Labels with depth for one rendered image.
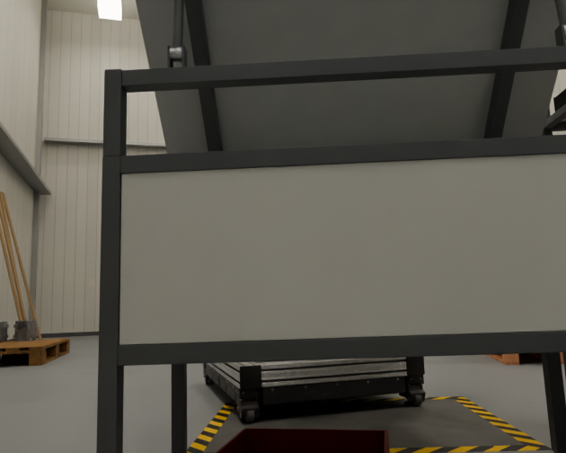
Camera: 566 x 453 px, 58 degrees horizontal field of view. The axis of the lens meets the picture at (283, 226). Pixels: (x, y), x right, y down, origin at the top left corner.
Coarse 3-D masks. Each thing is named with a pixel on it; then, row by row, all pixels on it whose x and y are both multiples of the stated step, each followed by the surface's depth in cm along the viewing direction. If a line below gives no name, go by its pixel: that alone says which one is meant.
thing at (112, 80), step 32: (256, 64) 111; (288, 64) 111; (320, 64) 110; (352, 64) 110; (384, 64) 110; (416, 64) 109; (448, 64) 109; (480, 64) 109; (512, 64) 108; (544, 64) 108
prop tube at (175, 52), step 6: (174, 0) 118; (180, 0) 117; (174, 6) 117; (180, 6) 117; (174, 12) 117; (180, 12) 116; (174, 18) 116; (180, 18) 116; (174, 24) 116; (180, 24) 115; (174, 30) 115; (180, 30) 115; (174, 36) 115; (180, 36) 115; (174, 42) 114; (180, 42) 114; (174, 48) 113; (180, 48) 113; (174, 54) 113; (180, 54) 113; (174, 60) 114; (180, 60) 114
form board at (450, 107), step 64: (256, 0) 136; (320, 0) 136; (384, 0) 136; (448, 0) 136; (192, 64) 146; (192, 128) 158; (256, 128) 157; (320, 128) 157; (384, 128) 157; (448, 128) 157; (512, 128) 157
